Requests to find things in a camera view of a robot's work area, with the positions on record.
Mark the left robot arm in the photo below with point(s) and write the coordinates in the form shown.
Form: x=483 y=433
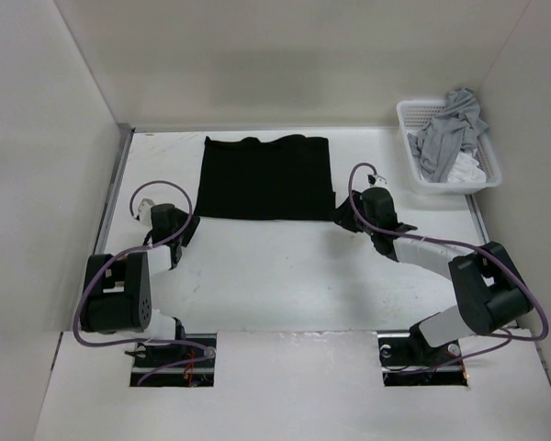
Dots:
x=120 y=302

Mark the grey tank top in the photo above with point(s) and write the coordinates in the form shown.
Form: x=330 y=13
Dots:
x=454 y=130

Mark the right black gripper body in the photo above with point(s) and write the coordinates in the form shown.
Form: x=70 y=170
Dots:
x=359 y=206

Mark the white plastic basket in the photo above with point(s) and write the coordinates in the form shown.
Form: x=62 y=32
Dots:
x=413 y=116

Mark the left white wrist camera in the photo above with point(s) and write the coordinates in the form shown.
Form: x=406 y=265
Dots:
x=144 y=212

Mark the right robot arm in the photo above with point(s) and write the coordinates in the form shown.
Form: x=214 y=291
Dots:
x=488 y=288

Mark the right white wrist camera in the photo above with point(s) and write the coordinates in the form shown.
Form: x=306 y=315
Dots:
x=375 y=180

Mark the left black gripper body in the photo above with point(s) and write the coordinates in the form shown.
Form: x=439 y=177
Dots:
x=182 y=221

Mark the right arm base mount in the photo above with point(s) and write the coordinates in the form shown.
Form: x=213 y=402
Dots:
x=407 y=360

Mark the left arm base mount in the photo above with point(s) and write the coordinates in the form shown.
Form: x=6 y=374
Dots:
x=166 y=366

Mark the black tank top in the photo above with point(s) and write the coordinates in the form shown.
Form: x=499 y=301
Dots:
x=287 y=179

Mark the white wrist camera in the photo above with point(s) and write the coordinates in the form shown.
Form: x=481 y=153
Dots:
x=144 y=212
x=375 y=180

